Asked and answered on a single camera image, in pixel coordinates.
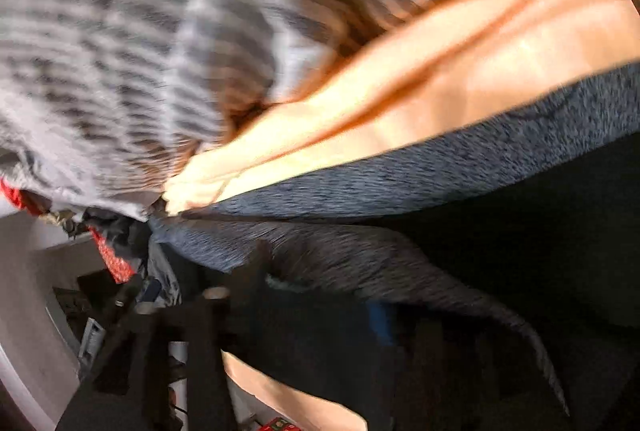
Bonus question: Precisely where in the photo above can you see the black pants with patterned waistband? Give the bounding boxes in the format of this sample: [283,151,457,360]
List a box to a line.
[150,63,639,430]

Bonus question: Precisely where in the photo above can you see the red patterned cloth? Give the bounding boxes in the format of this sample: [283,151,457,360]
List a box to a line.
[1,180,134,284]

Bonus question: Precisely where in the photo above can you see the grey white striped duvet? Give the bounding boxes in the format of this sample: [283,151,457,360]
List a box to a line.
[1,0,436,217]

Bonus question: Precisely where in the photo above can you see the peach orange bed sheet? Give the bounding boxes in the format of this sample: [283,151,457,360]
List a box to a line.
[164,0,639,214]

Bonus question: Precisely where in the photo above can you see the dark grey garment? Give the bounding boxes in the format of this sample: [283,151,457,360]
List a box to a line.
[84,204,187,307]

